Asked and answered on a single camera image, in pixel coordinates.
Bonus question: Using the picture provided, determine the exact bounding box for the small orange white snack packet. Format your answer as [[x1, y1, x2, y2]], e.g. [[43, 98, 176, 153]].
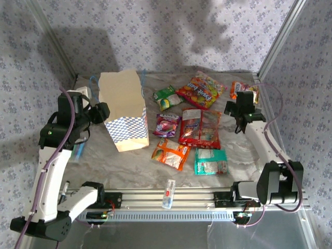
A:
[[230, 80, 260, 104]]

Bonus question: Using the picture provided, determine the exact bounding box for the blue checkered paper bag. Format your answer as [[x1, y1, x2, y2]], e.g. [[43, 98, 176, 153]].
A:
[[89, 68, 150, 153]]

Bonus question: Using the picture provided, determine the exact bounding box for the colourful fruit candy bag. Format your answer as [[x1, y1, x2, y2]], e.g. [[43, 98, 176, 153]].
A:
[[175, 71, 228, 109]]

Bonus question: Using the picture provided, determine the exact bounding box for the teal snack packet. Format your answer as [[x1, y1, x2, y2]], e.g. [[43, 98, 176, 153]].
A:
[[194, 147, 230, 176]]

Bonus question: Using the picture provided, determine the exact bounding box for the purple snack packet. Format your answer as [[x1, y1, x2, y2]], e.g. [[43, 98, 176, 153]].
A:
[[152, 113, 182, 138]]

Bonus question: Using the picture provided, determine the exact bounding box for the green snack packet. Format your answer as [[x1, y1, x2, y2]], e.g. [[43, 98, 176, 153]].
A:
[[152, 85, 185, 112]]

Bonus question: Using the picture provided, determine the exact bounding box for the large red candy bag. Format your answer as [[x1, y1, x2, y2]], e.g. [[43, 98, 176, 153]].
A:
[[177, 108, 223, 150]]

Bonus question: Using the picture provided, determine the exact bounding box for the pack of coloured pens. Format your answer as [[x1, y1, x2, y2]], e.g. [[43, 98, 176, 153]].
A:
[[70, 142, 86, 163]]

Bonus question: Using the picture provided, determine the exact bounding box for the small green circuit board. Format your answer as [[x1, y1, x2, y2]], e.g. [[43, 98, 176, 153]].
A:
[[86, 211, 115, 221], [233, 211, 254, 221]]

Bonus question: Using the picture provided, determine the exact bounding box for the clear plastic blister pack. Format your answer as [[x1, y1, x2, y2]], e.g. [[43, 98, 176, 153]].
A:
[[162, 178, 177, 210]]

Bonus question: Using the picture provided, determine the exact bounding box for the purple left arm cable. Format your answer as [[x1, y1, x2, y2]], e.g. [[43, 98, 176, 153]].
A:
[[14, 87, 77, 249]]

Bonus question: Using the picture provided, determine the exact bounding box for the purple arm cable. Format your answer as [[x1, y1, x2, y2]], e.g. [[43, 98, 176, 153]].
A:
[[14, 87, 77, 249], [237, 83, 304, 229]]

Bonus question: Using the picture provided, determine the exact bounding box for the aluminium side rail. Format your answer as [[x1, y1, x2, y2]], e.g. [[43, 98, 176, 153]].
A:
[[253, 73, 291, 164]]

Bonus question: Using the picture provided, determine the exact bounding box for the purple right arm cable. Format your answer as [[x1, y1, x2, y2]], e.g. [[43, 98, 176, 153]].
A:
[[237, 83, 304, 229]]

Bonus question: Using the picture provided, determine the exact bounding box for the aluminium frame post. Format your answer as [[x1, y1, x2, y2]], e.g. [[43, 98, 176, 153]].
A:
[[256, 0, 311, 81], [25, 0, 80, 81]]

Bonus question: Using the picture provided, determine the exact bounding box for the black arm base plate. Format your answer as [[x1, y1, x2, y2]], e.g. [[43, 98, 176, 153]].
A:
[[214, 191, 234, 208], [100, 191, 123, 209]]

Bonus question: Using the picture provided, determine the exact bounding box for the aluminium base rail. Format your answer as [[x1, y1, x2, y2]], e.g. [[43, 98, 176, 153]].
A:
[[59, 188, 311, 210]]

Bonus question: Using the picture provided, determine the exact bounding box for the grey slotted cable duct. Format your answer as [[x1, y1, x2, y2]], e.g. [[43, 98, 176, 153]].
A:
[[77, 210, 234, 223]]

